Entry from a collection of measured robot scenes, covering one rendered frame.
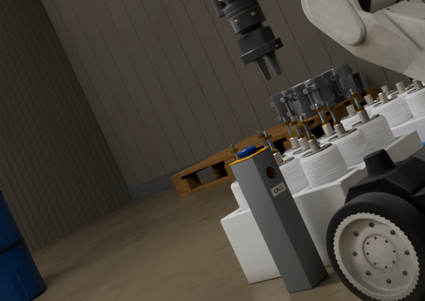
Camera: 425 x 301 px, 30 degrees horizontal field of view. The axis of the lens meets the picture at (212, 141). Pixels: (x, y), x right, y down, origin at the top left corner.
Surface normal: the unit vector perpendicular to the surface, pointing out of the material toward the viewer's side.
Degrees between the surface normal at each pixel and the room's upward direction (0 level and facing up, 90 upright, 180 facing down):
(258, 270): 90
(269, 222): 90
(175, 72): 90
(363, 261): 90
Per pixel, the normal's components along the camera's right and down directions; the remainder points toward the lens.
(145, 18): -0.64, 0.32
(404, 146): 0.66, -0.29
